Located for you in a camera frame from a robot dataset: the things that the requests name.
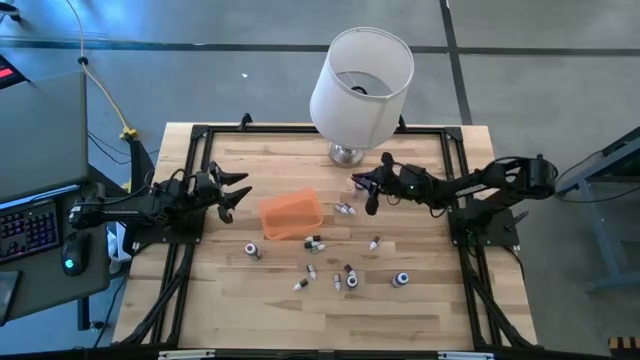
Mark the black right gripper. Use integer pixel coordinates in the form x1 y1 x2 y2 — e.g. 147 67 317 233
351 152 429 217

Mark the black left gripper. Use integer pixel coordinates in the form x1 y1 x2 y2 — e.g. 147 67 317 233
192 160 253 225

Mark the orange translucent plastic bin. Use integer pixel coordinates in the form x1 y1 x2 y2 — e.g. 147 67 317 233
258 187 324 242

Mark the white shade table lamp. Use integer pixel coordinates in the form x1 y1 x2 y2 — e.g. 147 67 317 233
309 26 416 169

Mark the white plastic box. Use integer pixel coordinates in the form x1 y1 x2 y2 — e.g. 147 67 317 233
107 207 132 262

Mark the black computer mouse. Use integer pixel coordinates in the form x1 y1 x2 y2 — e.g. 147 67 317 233
60 230 92 278

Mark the grey computer monitor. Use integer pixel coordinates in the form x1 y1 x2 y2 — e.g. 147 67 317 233
0 71 90 204

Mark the dark grey desk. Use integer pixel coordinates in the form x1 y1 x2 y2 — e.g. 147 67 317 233
0 169 112 331

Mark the backlit computer keyboard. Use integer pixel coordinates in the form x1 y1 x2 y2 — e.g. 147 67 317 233
0 198 62 265

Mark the blue grey metal table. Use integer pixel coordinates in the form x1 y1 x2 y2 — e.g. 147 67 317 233
554 125 640 292

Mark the black tablet device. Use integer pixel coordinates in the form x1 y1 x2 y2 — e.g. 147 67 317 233
0 269 22 327

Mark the black device red display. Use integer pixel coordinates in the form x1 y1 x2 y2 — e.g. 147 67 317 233
0 53 30 91

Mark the black chair base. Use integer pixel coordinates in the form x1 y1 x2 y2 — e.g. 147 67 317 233
0 0 22 24

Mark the black yellow striped block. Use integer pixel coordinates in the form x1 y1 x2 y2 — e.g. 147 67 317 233
608 336 640 354

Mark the black aluminium table frame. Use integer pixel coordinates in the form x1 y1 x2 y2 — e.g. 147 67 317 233
113 113 539 351

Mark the black metal post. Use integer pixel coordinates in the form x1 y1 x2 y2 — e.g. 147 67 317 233
127 137 156 194

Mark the yellow power cable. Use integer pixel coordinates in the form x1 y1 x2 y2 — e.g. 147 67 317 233
64 0 139 141

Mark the white table edge bracket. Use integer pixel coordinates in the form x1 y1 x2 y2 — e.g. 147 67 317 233
438 351 495 360
158 349 216 360

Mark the black floor cable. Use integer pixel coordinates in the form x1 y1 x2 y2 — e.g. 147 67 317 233
552 149 640 205

